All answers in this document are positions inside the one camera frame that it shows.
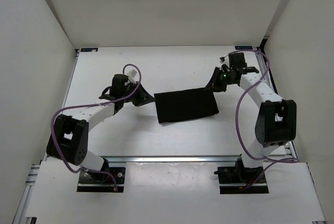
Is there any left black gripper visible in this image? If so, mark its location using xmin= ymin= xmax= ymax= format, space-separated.
xmin=122 ymin=81 xmax=156 ymax=107

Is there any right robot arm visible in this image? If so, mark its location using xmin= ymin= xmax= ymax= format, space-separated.
xmin=205 ymin=50 xmax=297 ymax=182

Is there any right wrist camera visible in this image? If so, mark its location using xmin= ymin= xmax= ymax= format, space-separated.
xmin=220 ymin=55 xmax=235 ymax=73

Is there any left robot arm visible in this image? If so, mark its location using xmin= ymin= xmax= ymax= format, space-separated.
xmin=46 ymin=74 xmax=155 ymax=182

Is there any right blue corner label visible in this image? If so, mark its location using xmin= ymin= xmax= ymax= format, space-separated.
xmin=235 ymin=45 xmax=253 ymax=51

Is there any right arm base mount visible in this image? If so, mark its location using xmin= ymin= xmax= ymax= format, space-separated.
xmin=214 ymin=165 xmax=269 ymax=195

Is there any white front cover board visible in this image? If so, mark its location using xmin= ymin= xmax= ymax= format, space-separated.
xmin=26 ymin=161 xmax=325 ymax=223

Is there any aluminium frame rail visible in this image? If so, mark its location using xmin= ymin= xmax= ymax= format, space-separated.
xmin=105 ymin=156 xmax=238 ymax=163

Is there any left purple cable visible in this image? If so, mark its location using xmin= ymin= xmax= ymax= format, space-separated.
xmin=51 ymin=63 xmax=142 ymax=174

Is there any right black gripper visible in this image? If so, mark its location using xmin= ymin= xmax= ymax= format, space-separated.
xmin=204 ymin=67 xmax=236 ymax=93

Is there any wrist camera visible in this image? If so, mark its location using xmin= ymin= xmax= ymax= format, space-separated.
xmin=220 ymin=55 xmax=235 ymax=73
xmin=127 ymin=69 xmax=137 ymax=84

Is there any left blue corner label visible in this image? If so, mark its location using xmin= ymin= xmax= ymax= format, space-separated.
xmin=80 ymin=48 xmax=99 ymax=52

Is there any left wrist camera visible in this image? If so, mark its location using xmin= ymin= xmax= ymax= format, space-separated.
xmin=127 ymin=69 xmax=137 ymax=84

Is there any blue corner label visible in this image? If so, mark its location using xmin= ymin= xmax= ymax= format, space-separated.
xmin=235 ymin=45 xmax=253 ymax=51
xmin=80 ymin=48 xmax=99 ymax=52

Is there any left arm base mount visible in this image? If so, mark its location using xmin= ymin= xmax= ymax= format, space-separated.
xmin=77 ymin=167 xmax=126 ymax=193

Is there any black skirt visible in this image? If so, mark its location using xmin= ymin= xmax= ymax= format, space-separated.
xmin=154 ymin=88 xmax=219 ymax=124

